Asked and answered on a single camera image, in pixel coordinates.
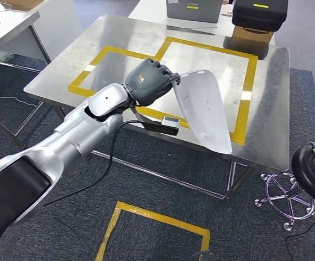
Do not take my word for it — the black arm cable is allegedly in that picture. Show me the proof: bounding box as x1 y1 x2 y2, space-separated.
43 120 147 208

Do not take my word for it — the white table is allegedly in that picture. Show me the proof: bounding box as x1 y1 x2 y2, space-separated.
128 0 275 46

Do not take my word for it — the black power cable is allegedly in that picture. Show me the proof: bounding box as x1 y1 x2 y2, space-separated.
285 216 315 261

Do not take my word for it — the black round stool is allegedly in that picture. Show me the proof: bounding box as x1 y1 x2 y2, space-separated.
254 142 315 232

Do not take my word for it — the grey laptop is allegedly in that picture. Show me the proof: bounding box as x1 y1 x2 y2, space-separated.
166 0 223 36

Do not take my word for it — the steel workbench table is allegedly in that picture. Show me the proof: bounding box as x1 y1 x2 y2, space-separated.
23 14 290 201

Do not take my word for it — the white curved plastic part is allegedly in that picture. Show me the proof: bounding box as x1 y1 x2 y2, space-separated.
172 69 233 156

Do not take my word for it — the steel side table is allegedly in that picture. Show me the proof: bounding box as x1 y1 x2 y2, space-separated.
0 0 52 148

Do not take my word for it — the open cardboard box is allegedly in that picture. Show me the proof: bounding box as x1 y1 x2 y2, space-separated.
4 0 45 10

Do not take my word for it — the black carrying case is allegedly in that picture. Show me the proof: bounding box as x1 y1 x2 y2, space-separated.
231 0 289 33

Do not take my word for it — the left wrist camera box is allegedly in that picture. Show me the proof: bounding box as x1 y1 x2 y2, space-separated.
131 108 180 137

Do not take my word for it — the thin white floor cable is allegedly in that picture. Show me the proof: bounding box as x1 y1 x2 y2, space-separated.
0 94 39 109

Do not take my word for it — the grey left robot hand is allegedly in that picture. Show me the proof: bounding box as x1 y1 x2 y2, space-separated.
124 58 182 108

